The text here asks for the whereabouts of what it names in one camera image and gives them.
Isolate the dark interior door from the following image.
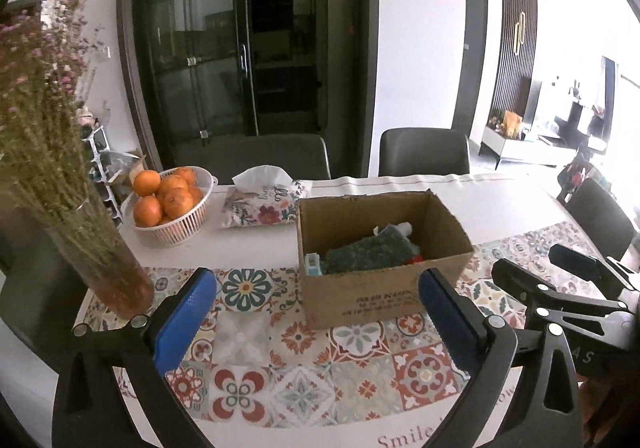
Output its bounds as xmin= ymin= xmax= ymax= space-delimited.
xmin=451 ymin=0 xmax=489 ymax=133

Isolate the dried flower bouquet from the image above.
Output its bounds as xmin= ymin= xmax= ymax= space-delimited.
xmin=0 ymin=0 xmax=146 ymax=279

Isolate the orange gift box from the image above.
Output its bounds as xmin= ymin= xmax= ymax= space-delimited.
xmin=502 ymin=110 xmax=525 ymax=138

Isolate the pile of oranges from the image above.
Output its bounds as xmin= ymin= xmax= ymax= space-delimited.
xmin=132 ymin=167 xmax=205 ymax=227

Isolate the white plastic basket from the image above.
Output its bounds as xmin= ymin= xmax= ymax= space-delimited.
xmin=120 ymin=165 xmax=219 ymax=246

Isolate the white shelf rack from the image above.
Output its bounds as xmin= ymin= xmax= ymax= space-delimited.
xmin=80 ymin=125 xmax=123 ymax=229

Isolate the brown cardboard box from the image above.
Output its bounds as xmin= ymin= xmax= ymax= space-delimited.
xmin=296 ymin=189 xmax=476 ymax=330

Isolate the glass vase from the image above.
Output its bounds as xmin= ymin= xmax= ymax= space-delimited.
xmin=42 ymin=215 xmax=156 ymax=320

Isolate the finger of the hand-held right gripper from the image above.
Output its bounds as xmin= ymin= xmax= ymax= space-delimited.
xmin=548 ymin=243 xmax=640 ymax=301
xmin=491 ymin=258 xmax=628 ymax=324

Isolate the dark grey dining chair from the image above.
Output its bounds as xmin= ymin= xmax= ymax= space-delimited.
xmin=170 ymin=133 xmax=331 ymax=181
xmin=378 ymin=127 xmax=471 ymax=177
xmin=565 ymin=178 xmax=636 ymax=261
xmin=0 ymin=228 xmax=96 ymax=364

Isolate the floral tissue pack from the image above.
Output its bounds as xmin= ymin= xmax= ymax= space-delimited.
xmin=221 ymin=165 xmax=313 ymax=229

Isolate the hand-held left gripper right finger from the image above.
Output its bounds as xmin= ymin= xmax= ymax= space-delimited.
xmin=419 ymin=268 xmax=586 ymax=448

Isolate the dark glass sliding door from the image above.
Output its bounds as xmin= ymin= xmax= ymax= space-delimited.
xmin=116 ymin=0 xmax=381 ymax=174

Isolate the patterned table runner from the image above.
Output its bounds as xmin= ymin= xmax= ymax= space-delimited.
xmin=72 ymin=221 xmax=608 ymax=448

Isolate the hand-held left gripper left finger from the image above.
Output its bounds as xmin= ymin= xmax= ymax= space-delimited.
xmin=51 ymin=267 xmax=218 ymax=448

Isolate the white plush toy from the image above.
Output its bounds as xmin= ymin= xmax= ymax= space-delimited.
xmin=372 ymin=221 xmax=413 ymax=236

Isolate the white low cabinet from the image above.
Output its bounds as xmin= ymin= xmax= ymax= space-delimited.
xmin=479 ymin=121 xmax=576 ymax=170

